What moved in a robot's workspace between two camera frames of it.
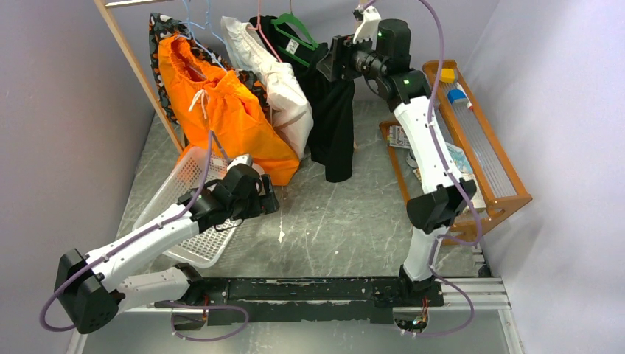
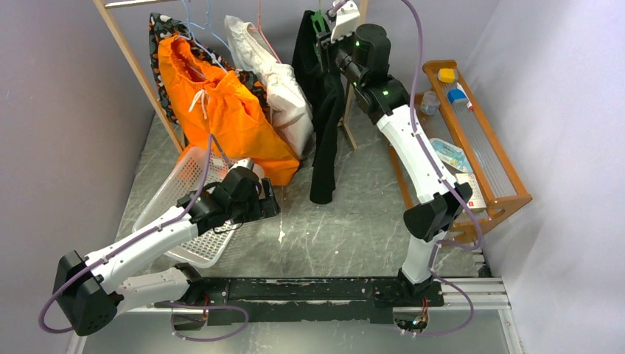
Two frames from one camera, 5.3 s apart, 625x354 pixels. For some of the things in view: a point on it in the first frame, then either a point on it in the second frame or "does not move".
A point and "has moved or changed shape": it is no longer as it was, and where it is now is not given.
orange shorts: (211, 108) does not move
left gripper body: (267, 203) does not move
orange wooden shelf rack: (475, 149) does not move
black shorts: (332, 102) has moved or changed shape
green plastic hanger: (289, 18) -> (318, 16)
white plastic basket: (183, 185) does not move
